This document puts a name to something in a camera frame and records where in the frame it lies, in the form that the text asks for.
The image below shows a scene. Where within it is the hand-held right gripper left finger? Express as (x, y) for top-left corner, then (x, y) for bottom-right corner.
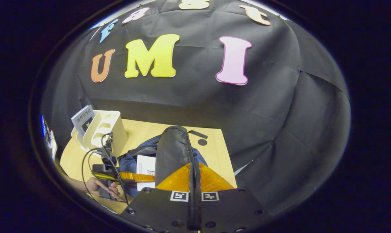
(119, 152), (196, 232)

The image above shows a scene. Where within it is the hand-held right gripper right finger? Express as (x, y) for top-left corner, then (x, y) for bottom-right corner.
(194, 152), (273, 232)

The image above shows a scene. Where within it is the white text-cover book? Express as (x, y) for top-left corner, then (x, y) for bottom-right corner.
(136, 154), (156, 192)

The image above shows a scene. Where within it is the white bookshelf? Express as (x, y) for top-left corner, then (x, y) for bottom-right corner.
(71, 110), (128, 157)

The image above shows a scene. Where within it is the blue schoolbag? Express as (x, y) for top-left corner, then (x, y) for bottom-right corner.
(118, 125), (209, 198)

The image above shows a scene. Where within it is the grey book with dark picture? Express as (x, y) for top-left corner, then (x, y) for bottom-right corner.
(71, 104), (95, 137)

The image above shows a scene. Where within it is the white and blue background object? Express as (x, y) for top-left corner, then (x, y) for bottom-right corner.
(41, 114), (58, 160)

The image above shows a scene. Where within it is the thin white rod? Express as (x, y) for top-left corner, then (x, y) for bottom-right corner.
(89, 25), (104, 42)

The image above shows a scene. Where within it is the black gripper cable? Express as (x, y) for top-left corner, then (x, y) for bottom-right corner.
(81, 132), (130, 205)

